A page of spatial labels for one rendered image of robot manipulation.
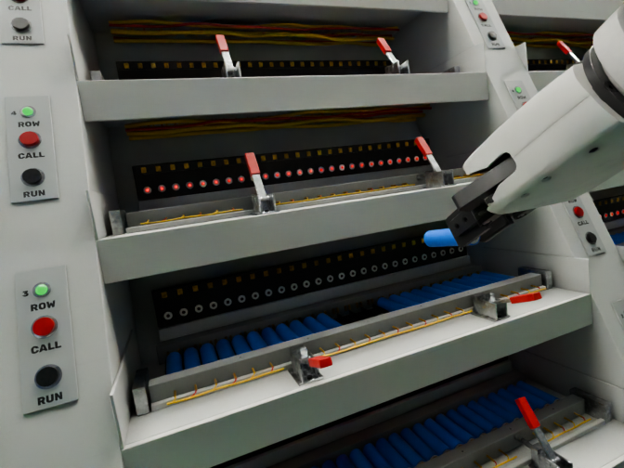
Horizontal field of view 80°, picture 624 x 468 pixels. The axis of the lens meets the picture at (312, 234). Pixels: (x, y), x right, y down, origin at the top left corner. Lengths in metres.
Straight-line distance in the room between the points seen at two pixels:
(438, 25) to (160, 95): 0.55
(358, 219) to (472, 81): 0.34
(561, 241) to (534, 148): 0.41
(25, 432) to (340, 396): 0.28
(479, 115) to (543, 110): 0.48
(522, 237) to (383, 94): 0.33
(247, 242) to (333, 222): 0.11
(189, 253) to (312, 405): 0.20
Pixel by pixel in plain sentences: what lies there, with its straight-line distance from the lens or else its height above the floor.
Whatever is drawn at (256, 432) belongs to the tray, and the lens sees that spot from 0.41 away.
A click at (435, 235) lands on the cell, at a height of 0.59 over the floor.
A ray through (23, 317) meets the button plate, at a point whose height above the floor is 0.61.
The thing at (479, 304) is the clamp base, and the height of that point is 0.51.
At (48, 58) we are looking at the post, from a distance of 0.55.
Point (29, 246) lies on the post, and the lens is 0.44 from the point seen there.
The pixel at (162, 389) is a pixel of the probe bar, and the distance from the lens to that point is 0.44.
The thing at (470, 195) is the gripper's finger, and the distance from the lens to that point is 0.29.
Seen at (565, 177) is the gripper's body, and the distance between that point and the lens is 0.28.
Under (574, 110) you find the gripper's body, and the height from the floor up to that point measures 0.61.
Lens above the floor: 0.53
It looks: 15 degrees up
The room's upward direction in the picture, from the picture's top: 16 degrees counter-clockwise
